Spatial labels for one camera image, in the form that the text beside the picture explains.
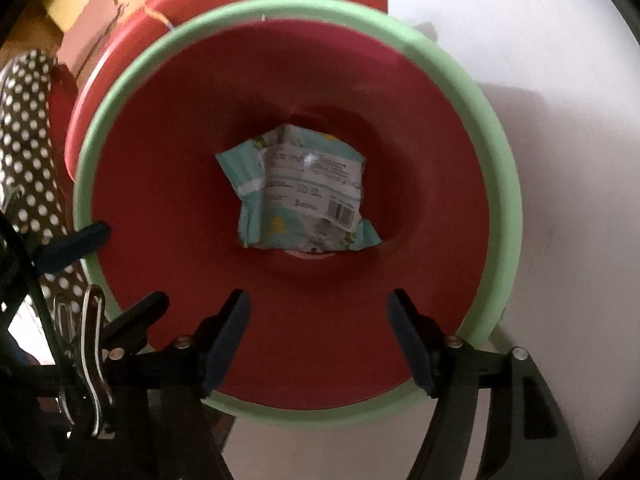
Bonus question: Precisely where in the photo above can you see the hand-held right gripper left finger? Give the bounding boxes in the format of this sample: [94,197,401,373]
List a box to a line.
[102,287,253,480]

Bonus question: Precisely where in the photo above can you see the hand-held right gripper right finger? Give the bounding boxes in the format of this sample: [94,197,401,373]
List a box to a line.
[387,287,561,480]

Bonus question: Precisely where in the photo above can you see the red bin with green rim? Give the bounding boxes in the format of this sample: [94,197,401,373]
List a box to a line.
[72,0,523,428]

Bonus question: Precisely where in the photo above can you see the dark polka dot cloth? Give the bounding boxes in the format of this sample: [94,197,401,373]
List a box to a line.
[0,49,88,311]

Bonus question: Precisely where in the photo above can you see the teal wet wipe packet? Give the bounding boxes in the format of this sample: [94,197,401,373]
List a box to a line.
[215,124,381,251]

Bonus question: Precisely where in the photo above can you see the black cable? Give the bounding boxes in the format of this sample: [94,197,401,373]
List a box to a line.
[0,210,76,391]

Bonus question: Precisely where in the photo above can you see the metal spring clamp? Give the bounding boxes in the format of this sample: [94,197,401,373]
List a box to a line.
[52,285,113,438]

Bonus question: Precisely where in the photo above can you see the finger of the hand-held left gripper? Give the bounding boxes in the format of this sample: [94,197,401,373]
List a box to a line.
[100,291,170,348]
[34,221,112,273]

